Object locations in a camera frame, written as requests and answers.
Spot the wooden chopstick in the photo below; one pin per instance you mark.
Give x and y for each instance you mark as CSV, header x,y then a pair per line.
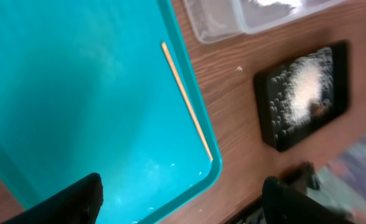
x,y
188,104

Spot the teal plastic tray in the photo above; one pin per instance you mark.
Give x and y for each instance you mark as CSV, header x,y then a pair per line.
x,y
85,87

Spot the black tray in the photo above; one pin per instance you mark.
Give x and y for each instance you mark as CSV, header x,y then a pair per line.
x,y
340,104

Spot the clear plastic bin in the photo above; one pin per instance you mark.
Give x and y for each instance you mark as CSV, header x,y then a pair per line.
x,y
216,20

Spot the white napkin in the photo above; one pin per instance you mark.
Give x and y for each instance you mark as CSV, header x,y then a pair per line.
x,y
290,3

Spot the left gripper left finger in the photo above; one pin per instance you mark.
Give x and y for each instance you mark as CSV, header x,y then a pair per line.
x,y
79,203

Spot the pile of rice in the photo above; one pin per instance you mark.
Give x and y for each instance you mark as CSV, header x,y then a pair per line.
x,y
298,85

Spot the brown food scrap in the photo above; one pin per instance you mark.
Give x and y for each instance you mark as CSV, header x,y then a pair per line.
x,y
318,111

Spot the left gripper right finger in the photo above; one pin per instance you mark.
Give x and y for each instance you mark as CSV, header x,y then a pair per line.
x,y
285,205

